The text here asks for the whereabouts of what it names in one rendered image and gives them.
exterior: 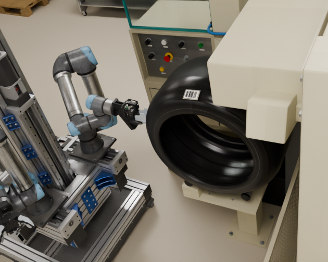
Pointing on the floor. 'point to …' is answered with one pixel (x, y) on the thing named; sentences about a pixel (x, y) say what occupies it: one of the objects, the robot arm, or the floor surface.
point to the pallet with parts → (3, 5)
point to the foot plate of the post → (262, 239)
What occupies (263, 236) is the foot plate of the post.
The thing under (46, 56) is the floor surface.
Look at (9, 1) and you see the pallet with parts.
